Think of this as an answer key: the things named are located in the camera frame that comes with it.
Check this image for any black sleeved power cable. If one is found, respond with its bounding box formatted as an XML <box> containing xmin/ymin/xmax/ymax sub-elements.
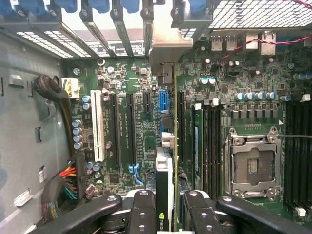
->
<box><xmin>33</xmin><ymin>74</ymin><xmax>80</xmax><ymax>156</ymax></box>

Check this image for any green motherboard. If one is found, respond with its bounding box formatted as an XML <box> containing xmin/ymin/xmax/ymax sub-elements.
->
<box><xmin>60</xmin><ymin>31</ymin><xmax>312</xmax><ymax>220</ymax></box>

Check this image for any metal CPU socket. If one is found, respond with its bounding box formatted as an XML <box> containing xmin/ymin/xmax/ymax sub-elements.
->
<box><xmin>224</xmin><ymin>128</ymin><xmax>285</xmax><ymax>202</ymax></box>

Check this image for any thin metal locking lever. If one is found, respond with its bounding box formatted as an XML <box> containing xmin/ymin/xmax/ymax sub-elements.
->
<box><xmin>268</xmin><ymin>133</ymin><xmax>312</xmax><ymax>140</ymax></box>

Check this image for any black RAM slot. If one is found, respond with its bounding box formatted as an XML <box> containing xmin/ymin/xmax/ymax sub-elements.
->
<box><xmin>210</xmin><ymin>103</ymin><xmax>216</xmax><ymax>195</ymax></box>
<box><xmin>307</xmin><ymin>102</ymin><xmax>312</xmax><ymax>216</ymax></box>
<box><xmin>285</xmin><ymin>102</ymin><xmax>293</xmax><ymax>208</ymax></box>
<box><xmin>216</xmin><ymin>103</ymin><xmax>223</xmax><ymax>195</ymax></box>
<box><xmin>300</xmin><ymin>102</ymin><xmax>307</xmax><ymax>215</ymax></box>
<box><xmin>293</xmin><ymin>102</ymin><xmax>300</xmax><ymax>210</ymax></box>
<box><xmin>204</xmin><ymin>103</ymin><xmax>210</xmax><ymax>193</ymax></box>

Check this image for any blue expansion slot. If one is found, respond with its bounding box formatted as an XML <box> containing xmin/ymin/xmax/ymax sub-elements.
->
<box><xmin>158</xmin><ymin>90</ymin><xmax>171</xmax><ymax>134</ymax></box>

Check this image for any red black twisted wire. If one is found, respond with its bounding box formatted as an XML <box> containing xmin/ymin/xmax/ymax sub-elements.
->
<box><xmin>220</xmin><ymin>31</ymin><xmax>312</xmax><ymax>60</ymax></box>

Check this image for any RAM stick with label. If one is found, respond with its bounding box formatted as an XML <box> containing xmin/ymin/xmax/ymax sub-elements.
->
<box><xmin>194</xmin><ymin>104</ymin><xmax>204</xmax><ymax>188</ymax></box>

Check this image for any white expansion slot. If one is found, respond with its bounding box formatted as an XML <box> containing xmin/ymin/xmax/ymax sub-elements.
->
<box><xmin>90</xmin><ymin>89</ymin><xmax>105</xmax><ymax>163</ymax></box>

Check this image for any blue plastic card latch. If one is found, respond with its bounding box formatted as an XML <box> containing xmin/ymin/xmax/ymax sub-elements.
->
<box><xmin>128</xmin><ymin>163</ymin><xmax>145</xmax><ymax>186</ymax></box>

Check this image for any black open PC case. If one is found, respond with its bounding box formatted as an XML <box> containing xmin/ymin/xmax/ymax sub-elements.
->
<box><xmin>0</xmin><ymin>0</ymin><xmax>312</xmax><ymax>234</ymax></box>

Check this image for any short black expansion slot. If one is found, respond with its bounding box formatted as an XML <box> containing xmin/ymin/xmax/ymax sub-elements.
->
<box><xmin>143</xmin><ymin>92</ymin><xmax>152</xmax><ymax>114</ymax></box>

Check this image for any long black expansion slot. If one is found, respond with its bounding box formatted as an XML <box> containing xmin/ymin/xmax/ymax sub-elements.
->
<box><xmin>126</xmin><ymin>94</ymin><xmax>137</xmax><ymax>166</ymax></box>
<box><xmin>178</xmin><ymin>91</ymin><xmax>186</xmax><ymax>164</ymax></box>
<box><xmin>111</xmin><ymin>94</ymin><xmax>122</xmax><ymax>169</ymax></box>

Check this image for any coloured wire harness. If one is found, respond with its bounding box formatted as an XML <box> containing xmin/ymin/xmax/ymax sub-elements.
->
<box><xmin>41</xmin><ymin>153</ymin><xmax>86</xmax><ymax>220</ymax></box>

